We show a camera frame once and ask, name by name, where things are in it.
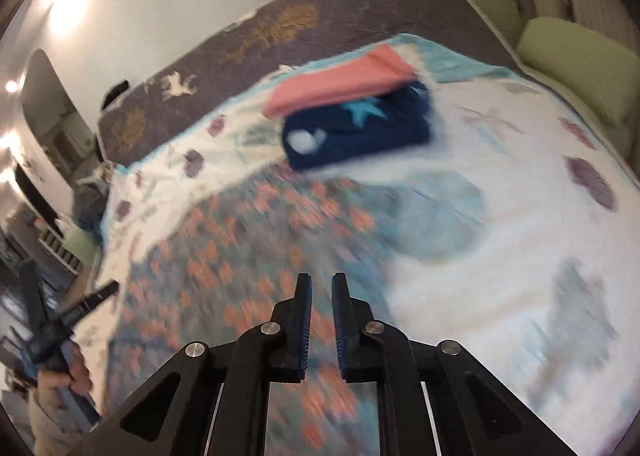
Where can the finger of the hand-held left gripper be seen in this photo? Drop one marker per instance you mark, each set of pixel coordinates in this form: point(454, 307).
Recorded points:
point(92, 301)

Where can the grey deer-print blanket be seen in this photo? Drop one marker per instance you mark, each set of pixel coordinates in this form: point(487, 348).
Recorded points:
point(280, 26)

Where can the white shelf unit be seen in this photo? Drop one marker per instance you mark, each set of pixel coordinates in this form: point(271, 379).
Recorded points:
point(57, 248)

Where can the light green cushion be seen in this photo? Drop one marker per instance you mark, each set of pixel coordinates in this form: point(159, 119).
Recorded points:
point(80, 238)

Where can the pink folded garment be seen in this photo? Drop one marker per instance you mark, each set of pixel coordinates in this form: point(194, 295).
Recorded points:
point(340, 84)

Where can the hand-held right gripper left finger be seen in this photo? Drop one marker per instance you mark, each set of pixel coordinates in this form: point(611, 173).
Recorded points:
point(301, 336)

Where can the person's left hand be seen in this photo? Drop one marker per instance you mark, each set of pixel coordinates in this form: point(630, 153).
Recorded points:
point(77, 371)

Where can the teal floral small garment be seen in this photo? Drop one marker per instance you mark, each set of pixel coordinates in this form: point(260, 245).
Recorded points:
point(235, 256)

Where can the white shell-print blanket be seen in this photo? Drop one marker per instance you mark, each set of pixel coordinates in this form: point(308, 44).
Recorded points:
point(500, 236)

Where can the grey bag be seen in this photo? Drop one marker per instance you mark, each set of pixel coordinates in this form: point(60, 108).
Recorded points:
point(89, 198)

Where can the navy star folded garment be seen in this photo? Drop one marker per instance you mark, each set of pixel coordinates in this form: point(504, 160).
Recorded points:
point(360, 129)

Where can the large green pillow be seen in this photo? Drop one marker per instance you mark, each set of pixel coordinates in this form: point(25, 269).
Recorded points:
point(580, 64)

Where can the person's left forearm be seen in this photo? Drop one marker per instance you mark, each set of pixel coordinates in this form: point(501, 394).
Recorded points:
point(55, 416)

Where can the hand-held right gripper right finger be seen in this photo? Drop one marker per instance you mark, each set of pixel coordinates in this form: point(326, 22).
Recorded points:
point(341, 336)

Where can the black object on bed corner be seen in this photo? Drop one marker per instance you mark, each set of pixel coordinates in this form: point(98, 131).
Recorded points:
point(114, 92)

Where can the small green pillow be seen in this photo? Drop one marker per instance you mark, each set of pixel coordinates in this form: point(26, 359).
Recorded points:
point(492, 4)

